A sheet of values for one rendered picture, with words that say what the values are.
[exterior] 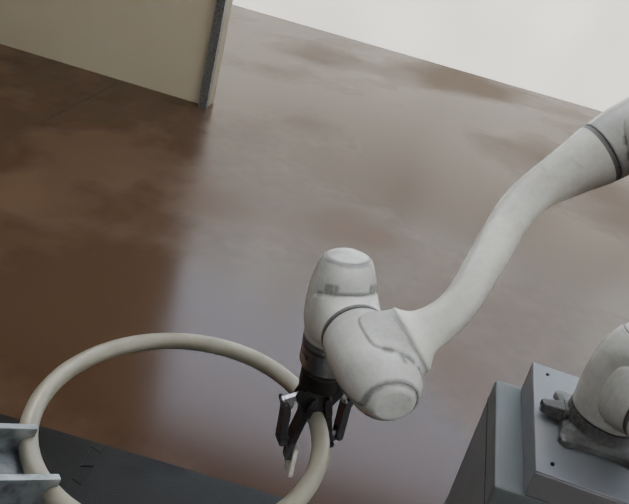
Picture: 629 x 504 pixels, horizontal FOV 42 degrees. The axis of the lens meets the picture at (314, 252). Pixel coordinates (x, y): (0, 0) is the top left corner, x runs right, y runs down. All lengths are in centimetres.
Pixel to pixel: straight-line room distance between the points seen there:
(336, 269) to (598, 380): 73
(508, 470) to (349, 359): 73
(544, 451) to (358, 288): 69
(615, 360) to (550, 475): 26
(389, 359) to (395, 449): 194
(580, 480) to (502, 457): 17
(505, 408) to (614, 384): 33
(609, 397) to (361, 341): 73
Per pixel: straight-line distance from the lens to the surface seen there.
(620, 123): 134
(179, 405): 296
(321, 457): 133
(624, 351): 173
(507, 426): 192
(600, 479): 179
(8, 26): 648
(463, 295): 118
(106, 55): 616
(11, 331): 323
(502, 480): 176
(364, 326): 116
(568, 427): 184
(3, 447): 133
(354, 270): 122
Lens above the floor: 184
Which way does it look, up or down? 26 degrees down
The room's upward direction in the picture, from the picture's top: 15 degrees clockwise
